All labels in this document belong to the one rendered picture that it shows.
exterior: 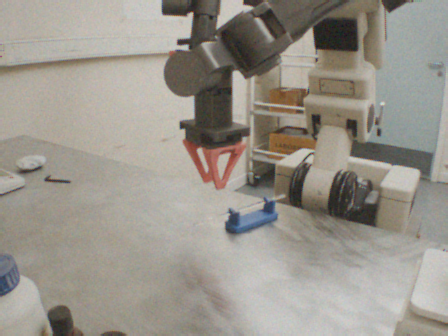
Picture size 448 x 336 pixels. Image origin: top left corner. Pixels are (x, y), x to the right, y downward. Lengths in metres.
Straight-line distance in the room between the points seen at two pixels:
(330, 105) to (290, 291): 0.86
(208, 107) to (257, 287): 0.25
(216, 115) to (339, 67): 0.80
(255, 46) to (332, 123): 0.82
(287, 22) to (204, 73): 0.14
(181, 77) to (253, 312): 0.29
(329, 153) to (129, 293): 0.92
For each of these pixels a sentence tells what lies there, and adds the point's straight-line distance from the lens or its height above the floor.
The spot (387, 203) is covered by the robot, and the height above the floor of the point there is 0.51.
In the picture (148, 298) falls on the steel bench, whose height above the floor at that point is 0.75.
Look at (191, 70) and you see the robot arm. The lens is 0.44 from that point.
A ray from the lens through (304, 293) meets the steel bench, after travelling 0.48.
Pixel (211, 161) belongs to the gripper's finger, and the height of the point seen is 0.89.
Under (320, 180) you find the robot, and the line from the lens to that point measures 1.21.
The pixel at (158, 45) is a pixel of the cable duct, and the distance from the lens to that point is 1.94.
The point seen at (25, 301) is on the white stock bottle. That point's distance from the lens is 0.34.
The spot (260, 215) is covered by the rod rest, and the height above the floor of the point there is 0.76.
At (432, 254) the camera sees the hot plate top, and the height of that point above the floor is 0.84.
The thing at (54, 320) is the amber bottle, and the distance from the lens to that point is 0.34.
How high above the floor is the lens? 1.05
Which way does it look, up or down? 19 degrees down
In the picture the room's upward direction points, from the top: straight up
